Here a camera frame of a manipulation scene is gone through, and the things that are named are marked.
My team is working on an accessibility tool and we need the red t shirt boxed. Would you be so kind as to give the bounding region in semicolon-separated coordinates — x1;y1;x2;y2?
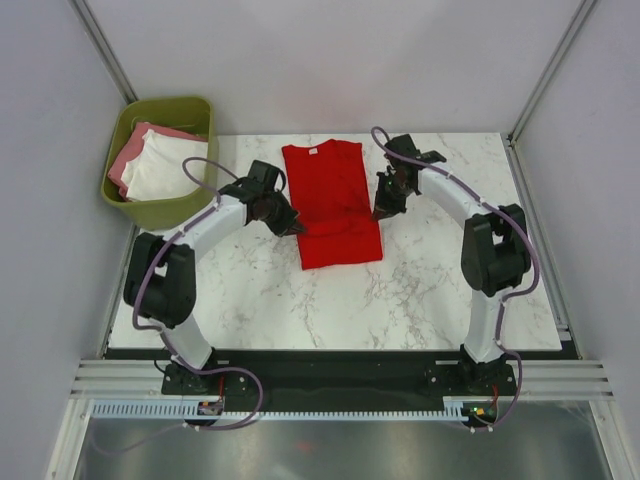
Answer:
282;139;383;270

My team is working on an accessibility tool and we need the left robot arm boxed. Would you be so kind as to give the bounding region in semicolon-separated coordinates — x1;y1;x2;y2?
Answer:
123;160;305;393

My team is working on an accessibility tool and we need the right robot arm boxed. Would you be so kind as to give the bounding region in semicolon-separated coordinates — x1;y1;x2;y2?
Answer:
371;126;540;394

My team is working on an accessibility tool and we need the white folded t shirt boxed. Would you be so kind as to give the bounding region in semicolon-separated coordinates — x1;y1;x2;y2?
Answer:
120;129;208;201

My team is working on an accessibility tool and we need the olive green plastic bin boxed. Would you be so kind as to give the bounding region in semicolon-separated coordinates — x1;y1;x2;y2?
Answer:
100;96;219;230

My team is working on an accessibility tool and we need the pink folded t shirt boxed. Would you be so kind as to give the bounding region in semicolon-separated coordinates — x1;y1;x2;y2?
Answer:
107;122;208;201

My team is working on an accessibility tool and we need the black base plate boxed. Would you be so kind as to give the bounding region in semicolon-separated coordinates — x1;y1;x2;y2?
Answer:
161;350;516;410

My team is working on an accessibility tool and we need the left aluminium frame post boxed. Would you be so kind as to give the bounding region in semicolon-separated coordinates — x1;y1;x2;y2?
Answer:
68;0;139;104

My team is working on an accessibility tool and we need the aluminium frame post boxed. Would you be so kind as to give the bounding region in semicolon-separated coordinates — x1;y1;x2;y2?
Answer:
68;0;139;104
503;0;600;148

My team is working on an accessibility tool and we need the white slotted cable duct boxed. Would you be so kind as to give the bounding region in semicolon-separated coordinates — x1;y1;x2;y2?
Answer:
91;399;468;422

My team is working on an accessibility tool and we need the aluminium rail profile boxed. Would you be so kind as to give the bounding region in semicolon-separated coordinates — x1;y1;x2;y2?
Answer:
71;360;614;401

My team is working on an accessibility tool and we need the right aluminium frame post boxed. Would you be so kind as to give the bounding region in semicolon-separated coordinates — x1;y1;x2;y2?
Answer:
503;0;600;148

